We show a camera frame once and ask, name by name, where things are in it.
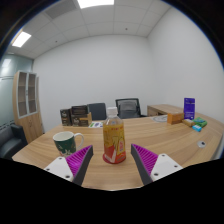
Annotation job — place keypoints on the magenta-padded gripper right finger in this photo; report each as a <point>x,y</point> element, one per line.
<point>145,159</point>

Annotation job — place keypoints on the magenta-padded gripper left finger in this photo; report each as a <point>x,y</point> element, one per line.
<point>78,159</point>

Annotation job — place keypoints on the yellow drink bottle white cap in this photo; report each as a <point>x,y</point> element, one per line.
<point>114,140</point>

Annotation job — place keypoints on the green and white mug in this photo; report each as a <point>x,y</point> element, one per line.
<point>65,143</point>

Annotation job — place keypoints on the white printed leaflet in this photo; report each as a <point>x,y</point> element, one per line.
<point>96,124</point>

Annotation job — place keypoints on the large dark brown box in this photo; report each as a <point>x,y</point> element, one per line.
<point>80,117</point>

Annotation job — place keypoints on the round white plate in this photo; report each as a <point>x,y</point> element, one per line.
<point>160,118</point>

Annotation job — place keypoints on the small dark brown box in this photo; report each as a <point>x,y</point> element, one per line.
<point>65,117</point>

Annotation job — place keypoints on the orange-brown cardboard box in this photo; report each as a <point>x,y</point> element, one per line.
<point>175,118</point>

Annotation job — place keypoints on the dark grey office chair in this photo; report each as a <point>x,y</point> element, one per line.
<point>97,111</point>

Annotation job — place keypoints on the black mesh office chair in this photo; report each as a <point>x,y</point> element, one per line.
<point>128,109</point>

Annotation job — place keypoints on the wooden side desk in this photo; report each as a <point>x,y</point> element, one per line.
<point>163,109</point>

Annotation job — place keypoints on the small tan box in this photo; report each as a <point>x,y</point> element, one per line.
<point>187,122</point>

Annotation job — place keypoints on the wooden glass-door shelf cabinet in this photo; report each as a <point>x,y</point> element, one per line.
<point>31,126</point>

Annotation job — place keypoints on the small round silver disc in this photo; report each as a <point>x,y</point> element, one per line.
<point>201,144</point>

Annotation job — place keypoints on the small blue pack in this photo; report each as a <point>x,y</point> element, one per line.
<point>197,128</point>

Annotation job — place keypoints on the green flat box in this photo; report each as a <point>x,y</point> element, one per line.
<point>200,121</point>

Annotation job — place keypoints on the tall purple box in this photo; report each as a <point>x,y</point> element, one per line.
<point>189,108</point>

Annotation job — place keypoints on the black leather sofa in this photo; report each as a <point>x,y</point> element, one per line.
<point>10,143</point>

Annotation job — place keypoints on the small square ceiling light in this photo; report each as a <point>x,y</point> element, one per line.
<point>21,39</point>

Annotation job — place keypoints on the ceiling air vent grille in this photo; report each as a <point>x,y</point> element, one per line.
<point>60,8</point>

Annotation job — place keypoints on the large square ceiling light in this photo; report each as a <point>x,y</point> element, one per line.
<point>95,3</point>

